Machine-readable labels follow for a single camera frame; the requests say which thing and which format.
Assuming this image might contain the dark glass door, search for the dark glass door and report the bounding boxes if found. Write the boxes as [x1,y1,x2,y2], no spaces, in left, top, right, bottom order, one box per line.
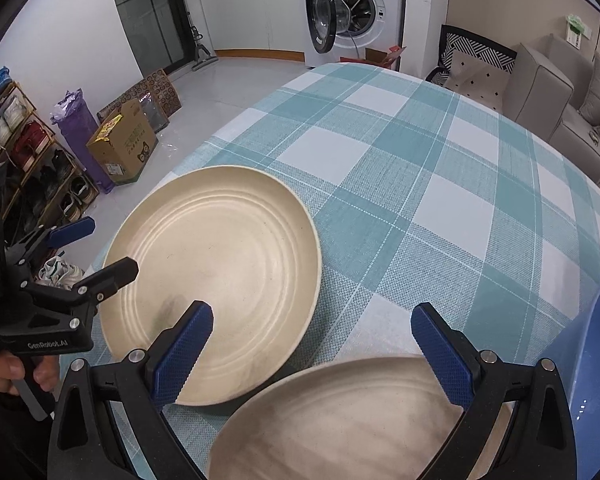
[105,0,188,71]

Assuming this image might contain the patterned flat cardboard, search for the patterned flat cardboard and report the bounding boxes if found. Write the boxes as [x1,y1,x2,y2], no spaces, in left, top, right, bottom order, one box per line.
[97,70,183,131]

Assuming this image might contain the purple plastic bag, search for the purple plastic bag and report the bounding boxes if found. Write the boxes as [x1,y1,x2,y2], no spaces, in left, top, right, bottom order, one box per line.
[51,89,116,193]

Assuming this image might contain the wooden shoe rack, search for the wooden shoe rack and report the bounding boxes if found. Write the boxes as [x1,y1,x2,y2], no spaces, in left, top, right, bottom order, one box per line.
[0,67,101,271]

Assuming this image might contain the stick vacuum cleaner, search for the stick vacuum cleaner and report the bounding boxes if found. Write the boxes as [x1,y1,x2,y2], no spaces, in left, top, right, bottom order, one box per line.
[187,25,218,71]

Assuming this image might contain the brown cardboard box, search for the brown cardboard box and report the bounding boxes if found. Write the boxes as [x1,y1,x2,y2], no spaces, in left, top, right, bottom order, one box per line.
[86,99,159,186]

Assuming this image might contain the person's left hand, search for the person's left hand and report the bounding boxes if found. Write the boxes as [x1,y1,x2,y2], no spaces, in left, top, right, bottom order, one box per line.
[0,355,61,396]

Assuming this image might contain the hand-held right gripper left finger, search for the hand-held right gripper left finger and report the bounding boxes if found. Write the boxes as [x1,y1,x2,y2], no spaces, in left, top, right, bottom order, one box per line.
[47,300,215,480]

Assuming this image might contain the white kitchen counter cabinets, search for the white kitchen counter cabinets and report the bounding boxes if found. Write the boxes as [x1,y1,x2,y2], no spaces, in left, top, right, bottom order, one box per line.
[198,0,311,61]

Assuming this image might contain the white sneaker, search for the white sneaker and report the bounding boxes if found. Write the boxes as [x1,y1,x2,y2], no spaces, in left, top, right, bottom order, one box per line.
[37,257,86,291]

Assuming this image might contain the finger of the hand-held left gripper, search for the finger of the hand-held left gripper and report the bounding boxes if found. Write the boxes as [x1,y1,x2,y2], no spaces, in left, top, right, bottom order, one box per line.
[10,217,96,266]
[27,256,140,309]

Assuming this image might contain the person's left forearm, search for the person's left forearm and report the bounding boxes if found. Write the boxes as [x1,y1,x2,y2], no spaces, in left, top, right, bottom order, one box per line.
[0,385,56,480]

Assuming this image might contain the red cardboard box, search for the red cardboard box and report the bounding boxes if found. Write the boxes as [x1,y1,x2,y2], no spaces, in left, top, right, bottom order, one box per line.
[365,46,408,71]

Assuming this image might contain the yellowish beige plate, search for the yellowish beige plate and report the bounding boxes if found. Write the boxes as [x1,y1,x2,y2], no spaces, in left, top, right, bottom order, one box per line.
[100,166,323,407]

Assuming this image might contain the teal checked tablecloth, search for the teal checked tablecloth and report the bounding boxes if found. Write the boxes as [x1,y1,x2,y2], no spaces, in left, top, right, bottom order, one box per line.
[87,61,600,480]

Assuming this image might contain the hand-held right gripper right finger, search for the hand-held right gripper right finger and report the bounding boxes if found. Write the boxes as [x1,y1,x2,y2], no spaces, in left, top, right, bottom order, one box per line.
[411,302,577,480]

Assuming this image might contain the blue bowl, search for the blue bowl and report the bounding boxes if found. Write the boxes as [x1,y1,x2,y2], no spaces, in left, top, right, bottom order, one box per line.
[550,265,600,480]

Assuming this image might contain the grey sofa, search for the grey sofa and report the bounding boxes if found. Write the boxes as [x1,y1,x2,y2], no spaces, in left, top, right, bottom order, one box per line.
[500,35,600,196]

